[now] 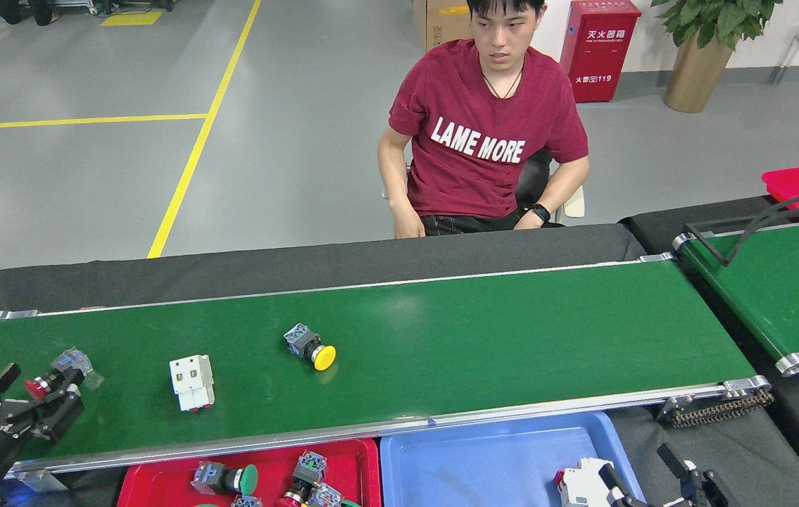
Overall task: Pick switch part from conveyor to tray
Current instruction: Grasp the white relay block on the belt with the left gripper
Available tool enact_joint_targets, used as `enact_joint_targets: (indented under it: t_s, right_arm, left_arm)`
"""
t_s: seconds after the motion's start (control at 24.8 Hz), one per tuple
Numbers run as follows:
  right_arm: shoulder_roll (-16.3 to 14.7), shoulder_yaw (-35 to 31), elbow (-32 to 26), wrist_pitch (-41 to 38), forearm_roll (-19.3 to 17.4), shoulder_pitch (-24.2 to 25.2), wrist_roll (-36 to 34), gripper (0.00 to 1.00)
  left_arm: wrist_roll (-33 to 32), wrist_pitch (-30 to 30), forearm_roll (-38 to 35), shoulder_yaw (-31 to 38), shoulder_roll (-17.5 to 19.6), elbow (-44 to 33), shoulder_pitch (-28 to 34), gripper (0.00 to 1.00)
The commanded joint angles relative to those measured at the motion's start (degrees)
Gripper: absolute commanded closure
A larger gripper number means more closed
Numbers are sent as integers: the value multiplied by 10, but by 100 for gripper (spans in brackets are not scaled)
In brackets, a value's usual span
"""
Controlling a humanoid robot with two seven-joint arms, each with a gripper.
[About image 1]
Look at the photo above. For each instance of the short green conveyor belt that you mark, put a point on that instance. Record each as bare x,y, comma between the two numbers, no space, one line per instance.
790,292

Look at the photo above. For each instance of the red fire extinguisher cabinet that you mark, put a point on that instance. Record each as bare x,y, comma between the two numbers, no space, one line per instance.
600,56

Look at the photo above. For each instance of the black angled guide frame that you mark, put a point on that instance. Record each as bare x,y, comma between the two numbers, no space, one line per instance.
691,229

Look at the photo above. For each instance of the blue plastic tray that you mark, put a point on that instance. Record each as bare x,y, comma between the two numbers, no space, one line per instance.
476,465

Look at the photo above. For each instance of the person's left hand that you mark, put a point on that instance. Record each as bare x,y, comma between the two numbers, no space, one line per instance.
528,222

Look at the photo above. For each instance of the person's left forearm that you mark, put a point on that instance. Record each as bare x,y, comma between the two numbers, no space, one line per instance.
564,184

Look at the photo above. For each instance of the long green conveyor belt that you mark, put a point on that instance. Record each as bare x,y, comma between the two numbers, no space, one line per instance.
476,338

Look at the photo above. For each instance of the yellow push button switch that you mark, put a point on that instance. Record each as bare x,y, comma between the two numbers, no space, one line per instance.
325,357

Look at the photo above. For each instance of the potted plant in gold pot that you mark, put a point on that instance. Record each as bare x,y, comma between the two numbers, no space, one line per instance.
695,81

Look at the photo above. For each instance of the background person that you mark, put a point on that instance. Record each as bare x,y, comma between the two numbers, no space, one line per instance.
8,10

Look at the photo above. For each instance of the black wrist watch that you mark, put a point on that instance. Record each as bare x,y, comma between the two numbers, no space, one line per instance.
540,212

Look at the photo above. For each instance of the white circuit breaker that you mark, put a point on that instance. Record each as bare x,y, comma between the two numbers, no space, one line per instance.
191,380
579,482

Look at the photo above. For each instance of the person's right hand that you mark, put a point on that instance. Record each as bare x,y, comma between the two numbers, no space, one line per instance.
410,223

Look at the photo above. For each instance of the brown cardboard box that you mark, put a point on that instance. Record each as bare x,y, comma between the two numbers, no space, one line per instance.
441,27

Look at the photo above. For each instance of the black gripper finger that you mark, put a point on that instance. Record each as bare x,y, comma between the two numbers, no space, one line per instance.
705,489
621,493

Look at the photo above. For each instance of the person's right forearm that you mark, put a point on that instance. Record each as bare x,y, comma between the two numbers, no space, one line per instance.
395,191

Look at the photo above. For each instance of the red plastic tray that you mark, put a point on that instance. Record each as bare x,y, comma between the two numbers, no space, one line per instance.
160,486

